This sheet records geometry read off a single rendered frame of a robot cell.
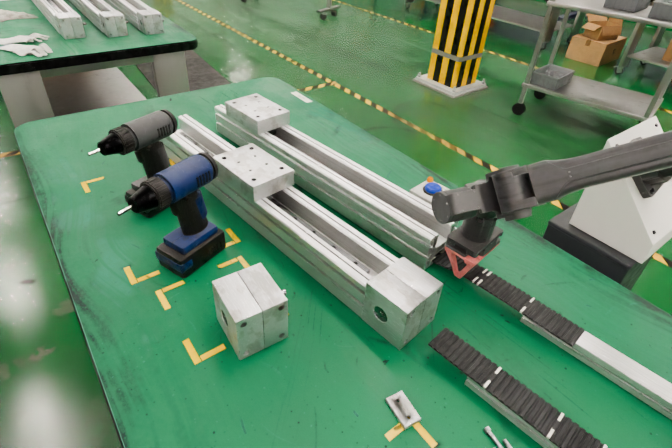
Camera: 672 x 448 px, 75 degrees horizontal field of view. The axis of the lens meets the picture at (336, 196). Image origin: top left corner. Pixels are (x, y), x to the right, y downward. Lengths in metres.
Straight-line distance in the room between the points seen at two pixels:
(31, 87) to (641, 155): 2.22
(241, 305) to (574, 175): 0.54
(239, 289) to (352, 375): 0.23
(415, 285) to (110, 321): 0.53
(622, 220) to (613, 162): 0.45
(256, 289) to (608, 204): 0.80
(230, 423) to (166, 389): 0.12
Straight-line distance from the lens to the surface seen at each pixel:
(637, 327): 1.02
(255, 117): 1.22
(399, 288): 0.76
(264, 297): 0.73
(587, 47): 5.78
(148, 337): 0.84
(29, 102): 2.39
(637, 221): 1.15
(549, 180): 0.74
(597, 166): 0.73
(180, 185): 0.81
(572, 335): 0.89
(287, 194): 0.97
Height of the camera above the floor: 1.42
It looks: 35 degrees down
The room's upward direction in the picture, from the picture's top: 4 degrees clockwise
